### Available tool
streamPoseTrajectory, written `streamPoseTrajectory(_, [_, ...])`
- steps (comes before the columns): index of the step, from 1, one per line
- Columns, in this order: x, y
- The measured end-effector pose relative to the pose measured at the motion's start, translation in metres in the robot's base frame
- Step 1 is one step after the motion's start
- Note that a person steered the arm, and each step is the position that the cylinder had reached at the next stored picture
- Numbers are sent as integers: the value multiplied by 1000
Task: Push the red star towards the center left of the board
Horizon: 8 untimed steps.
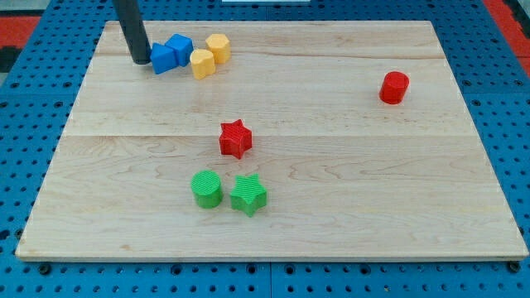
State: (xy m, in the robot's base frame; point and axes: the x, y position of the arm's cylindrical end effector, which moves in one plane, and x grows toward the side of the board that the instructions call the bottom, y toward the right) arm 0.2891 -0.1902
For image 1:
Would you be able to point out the red cylinder block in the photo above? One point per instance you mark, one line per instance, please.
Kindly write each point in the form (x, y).
(394, 87)

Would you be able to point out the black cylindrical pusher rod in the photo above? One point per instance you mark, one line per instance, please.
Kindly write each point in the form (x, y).
(130, 20)

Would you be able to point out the yellow heart block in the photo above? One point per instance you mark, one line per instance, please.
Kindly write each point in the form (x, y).
(202, 63)

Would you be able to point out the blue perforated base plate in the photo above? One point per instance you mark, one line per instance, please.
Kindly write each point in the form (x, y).
(39, 91)

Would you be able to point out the red star block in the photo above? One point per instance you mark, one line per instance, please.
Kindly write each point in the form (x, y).
(235, 139)

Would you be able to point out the blue triangle block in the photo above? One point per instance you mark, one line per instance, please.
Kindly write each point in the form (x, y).
(162, 58)

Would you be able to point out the green cylinder block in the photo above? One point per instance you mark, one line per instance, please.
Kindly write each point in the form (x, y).
(207, 189)

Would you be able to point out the green star block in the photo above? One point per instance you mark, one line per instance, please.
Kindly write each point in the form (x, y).
(248, 194)

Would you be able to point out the blue cube block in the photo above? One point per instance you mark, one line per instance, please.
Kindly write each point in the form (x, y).
(182, 47)

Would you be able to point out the yellow hexagon block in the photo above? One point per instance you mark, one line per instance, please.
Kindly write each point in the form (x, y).
(219, 45)

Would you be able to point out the light wooden board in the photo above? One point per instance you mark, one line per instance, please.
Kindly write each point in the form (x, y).
(349, 178)

